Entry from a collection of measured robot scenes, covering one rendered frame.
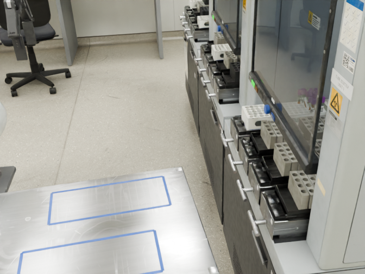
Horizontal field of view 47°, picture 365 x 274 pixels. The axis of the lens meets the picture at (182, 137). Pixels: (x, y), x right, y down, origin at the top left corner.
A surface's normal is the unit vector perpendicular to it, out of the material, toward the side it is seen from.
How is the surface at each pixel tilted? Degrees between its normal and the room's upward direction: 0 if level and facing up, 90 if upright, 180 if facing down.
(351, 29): 90
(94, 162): 0
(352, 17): 90
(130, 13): 90
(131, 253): 0
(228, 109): 0
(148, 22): 90
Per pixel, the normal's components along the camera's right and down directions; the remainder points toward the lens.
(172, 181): -0.04, -0.85
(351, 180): 0.11, 0.51
